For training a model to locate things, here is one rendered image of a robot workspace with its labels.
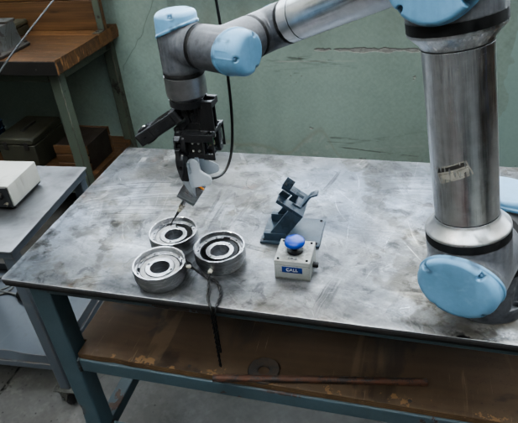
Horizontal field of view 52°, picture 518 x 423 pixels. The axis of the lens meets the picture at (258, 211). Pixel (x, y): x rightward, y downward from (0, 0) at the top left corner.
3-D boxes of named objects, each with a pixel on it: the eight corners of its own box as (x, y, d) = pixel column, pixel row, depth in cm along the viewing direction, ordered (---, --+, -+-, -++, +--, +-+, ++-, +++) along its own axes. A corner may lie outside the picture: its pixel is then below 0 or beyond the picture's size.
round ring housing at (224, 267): (207, 242, 115) (205, 227, 113) (253, 248, 112) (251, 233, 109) (188, 274, 107) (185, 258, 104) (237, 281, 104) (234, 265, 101)
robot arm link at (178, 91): (156, 80, 93) (173, 65, 99) (161, 105, 95) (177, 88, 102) (196, 80, 91) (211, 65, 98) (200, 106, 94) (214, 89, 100)
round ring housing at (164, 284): (134, 300, 101) (130, 284, 99) (137, 265, 110) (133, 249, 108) (189, 291, 102) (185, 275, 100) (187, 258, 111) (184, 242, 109)
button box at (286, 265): (274, 278, 104) (273, 258, 101) (282, 255, 109) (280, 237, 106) (316, 282, 102) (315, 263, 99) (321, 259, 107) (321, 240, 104)
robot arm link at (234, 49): (274, 17, 86) (223, 12, 92) (232, 35, 79) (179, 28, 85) (277, 64, 91) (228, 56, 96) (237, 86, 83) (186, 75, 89)
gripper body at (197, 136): (215, 164, 100) (206, 105, 93) (173, 162, 102) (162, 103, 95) (227, 146, 106) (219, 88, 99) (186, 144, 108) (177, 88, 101)
